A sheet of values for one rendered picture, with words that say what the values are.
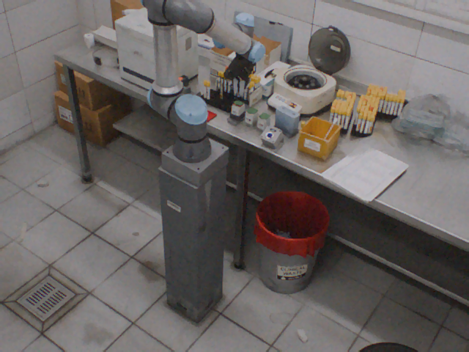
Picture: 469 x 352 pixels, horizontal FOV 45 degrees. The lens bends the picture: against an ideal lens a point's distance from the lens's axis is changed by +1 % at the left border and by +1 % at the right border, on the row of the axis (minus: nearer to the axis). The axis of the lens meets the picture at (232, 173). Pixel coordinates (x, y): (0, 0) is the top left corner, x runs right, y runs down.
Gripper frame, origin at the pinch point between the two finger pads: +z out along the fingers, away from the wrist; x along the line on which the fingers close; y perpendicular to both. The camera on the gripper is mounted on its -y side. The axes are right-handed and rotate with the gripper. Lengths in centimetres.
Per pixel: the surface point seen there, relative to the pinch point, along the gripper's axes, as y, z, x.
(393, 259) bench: 22, 74, -79
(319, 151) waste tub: -3.0, 9.4, -43.3
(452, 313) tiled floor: 32, 101, -112
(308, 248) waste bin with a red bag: -6, 63, -47
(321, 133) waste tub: 9.2, 10.2, -37.3
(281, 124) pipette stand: 4.1, 9.6, -20.4
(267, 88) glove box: 22.0, 7.3, -1.1
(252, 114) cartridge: -0.6, 6.9, -8.0
